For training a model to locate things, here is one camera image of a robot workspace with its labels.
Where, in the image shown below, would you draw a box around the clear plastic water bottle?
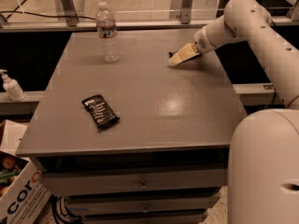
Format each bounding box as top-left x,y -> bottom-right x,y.
95,1 -> 120,63

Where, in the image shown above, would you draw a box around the grey drawer cabinet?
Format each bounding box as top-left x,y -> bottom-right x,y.
17,30 -> 246,224

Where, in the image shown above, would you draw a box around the grey metal post left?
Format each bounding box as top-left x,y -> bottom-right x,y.
60,0 -> 78,27

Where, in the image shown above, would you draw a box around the black cables under cabinet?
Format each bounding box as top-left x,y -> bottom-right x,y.
50,195 -> 84,224

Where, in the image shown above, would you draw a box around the blue rxbar blueberry wrapper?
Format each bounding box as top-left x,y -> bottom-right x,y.
168,52 -> 201,65

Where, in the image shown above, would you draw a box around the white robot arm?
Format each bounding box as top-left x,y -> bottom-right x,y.
169,0 -> 299,224

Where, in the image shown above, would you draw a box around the white pump dispenser bottle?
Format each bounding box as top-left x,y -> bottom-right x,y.
0,69 -> 25,102

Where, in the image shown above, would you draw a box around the grey metal post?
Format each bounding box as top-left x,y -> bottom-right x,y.
180,0 -> 193,24
60,0 -> 78,27

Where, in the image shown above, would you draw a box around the grey metal post right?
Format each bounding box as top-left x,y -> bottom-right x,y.
180,0 -> 193,24

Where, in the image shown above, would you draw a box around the black cable behind glass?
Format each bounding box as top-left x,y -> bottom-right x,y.
0,0 -> 97,21

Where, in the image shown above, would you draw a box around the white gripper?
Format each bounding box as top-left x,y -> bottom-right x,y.
168,23 -> 227,66

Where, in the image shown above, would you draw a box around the white cardboard box with produce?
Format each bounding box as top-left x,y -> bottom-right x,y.
0,119 -> 50,224

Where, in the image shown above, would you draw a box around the black snack bar wrapper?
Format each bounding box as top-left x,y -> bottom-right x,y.
81,94 -> 120,130

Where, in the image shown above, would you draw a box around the black cable at right rail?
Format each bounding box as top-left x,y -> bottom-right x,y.
263,84 -> 278,110

